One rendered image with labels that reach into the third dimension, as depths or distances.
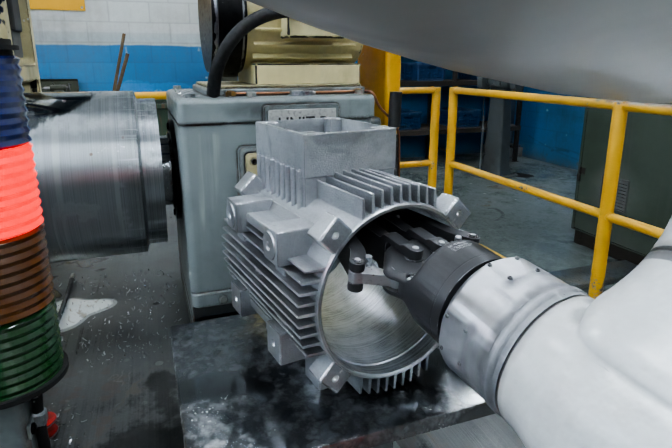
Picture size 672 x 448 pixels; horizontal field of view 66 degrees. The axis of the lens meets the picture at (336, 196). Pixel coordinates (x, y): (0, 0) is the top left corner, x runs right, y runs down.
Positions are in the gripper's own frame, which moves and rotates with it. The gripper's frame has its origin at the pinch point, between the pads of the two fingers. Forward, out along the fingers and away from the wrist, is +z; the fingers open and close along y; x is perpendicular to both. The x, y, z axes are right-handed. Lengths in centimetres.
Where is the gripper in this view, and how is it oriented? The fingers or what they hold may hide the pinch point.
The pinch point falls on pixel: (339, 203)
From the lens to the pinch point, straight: 51.9
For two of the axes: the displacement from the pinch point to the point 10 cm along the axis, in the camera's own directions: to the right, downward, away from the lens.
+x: -0.7, 9.3, 3.7
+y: -8.7, 1.2, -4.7
